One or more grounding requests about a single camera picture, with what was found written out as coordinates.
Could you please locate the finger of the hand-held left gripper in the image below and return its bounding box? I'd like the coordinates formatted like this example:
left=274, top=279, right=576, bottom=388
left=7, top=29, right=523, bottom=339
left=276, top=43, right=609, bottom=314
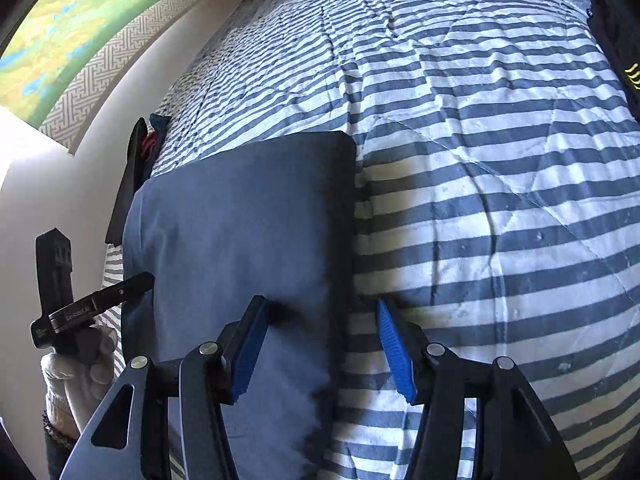
left=96, top=271, right=157, bottom=312

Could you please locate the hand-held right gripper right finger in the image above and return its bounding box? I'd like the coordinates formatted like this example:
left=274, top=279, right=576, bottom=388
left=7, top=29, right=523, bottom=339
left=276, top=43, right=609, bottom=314
left=376, top=299, right=581, bottom=480

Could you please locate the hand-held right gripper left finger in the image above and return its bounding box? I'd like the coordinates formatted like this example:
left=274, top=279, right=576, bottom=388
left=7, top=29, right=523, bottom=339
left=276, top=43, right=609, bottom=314
left=60, top=295, right=270, bottom=480

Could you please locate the person's left hand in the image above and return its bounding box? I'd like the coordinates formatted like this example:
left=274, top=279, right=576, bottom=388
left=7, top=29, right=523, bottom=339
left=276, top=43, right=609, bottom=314
left=40, top=325, right=121, bottom=427

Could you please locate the dark blue cloth red print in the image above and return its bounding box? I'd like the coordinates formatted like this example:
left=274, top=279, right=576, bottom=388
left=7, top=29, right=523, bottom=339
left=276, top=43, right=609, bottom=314
left=141, top=111, right=172, bottom=173

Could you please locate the blue white striped blanket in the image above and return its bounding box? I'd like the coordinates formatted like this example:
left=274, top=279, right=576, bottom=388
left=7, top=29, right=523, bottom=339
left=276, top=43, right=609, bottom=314
left=102, top=0, right=640, bottom=480

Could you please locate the black garment with yellow print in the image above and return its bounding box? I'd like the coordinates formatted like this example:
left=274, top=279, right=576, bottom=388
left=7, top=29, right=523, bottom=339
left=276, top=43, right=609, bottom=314
left=584, top=0, right=640, bottom=126

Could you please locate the green yellow wall poster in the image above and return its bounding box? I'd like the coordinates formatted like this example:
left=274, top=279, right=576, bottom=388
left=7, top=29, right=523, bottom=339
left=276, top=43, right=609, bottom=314
left=0, top=0, right=217, bottom=157

